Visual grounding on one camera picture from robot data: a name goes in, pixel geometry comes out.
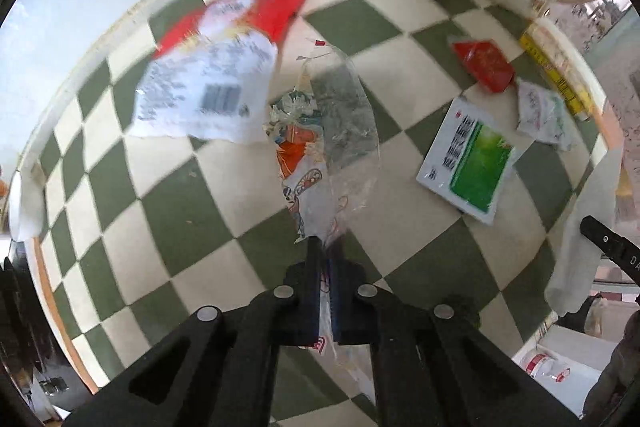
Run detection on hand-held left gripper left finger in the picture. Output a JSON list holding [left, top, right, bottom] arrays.
[[62, 237, 323, 427]]

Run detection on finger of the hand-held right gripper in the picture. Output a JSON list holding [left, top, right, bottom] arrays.
[[580, 215, 640, 288]]

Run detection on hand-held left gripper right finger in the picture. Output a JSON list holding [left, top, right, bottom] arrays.
[[327, 237, 582, 427]]

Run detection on clear printed plastic wrapper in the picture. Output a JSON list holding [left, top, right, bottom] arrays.
[[264, 38, 383, 373]]

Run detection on red and white snack bag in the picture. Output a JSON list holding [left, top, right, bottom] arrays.
[[127, 0, 315, 142]]

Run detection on person's dark trousers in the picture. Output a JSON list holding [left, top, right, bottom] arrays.
[[582, 322, 640, 420]]

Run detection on crushed clear plastic bottle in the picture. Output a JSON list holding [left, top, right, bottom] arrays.
[[520, 342, 571, 383]]

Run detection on green white checkered tablecloth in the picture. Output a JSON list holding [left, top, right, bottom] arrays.
[[10, 0, 608, 423]]

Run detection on small white green sachet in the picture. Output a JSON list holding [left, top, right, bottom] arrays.
[[515, 79, 576, 152]]

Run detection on green and white packet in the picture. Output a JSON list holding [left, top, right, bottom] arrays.
[[416, 96, 531, 224]]

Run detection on long yellow box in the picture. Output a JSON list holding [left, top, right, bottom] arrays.
[[519, 19, 598, 122]]

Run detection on small red packet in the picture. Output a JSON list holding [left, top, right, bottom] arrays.
[[451, 39, 516, 94]]

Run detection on glass sliding door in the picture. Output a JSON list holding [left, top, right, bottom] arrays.
[[550, 0, 636, 58]]

